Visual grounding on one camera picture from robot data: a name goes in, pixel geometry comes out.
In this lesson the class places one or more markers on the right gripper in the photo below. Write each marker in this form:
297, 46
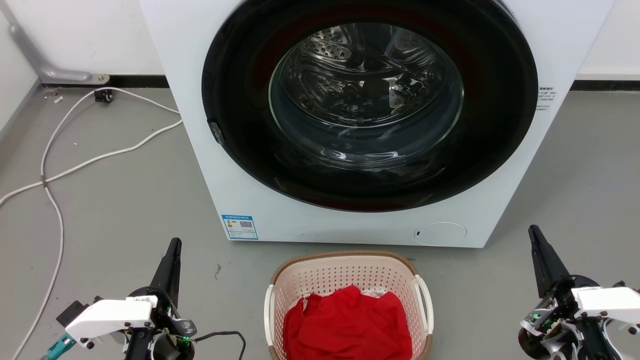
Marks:
600, 305

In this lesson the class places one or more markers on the grey wall pipe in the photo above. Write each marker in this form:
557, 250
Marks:
55, 74

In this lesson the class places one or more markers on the white garment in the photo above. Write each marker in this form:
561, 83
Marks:
373, 293

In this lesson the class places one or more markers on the small printed text sticker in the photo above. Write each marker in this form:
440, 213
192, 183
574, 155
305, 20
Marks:
545, 98

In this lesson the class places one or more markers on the blue energy label sticker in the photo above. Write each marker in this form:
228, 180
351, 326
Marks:
240, 227

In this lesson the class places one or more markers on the beige perforated laundry basket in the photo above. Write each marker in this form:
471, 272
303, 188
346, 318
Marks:
340, 272

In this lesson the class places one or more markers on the round white filter cover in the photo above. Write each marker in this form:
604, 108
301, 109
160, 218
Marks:
442, 234

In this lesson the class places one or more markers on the small black floor plug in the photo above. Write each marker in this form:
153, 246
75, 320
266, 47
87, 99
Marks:
103, 95

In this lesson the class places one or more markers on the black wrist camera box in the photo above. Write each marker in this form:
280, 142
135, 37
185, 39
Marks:
70, 312

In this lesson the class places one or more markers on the white front-load washing machine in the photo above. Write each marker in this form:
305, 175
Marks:
225, 190

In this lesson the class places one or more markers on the black round washer door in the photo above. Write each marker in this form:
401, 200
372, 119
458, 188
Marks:
240, 100

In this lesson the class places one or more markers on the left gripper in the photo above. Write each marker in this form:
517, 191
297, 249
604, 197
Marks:
115, 315

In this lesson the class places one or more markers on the red garment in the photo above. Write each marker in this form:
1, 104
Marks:
345, 330

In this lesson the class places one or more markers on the steel washer drum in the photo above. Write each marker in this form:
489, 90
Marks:
350, 90

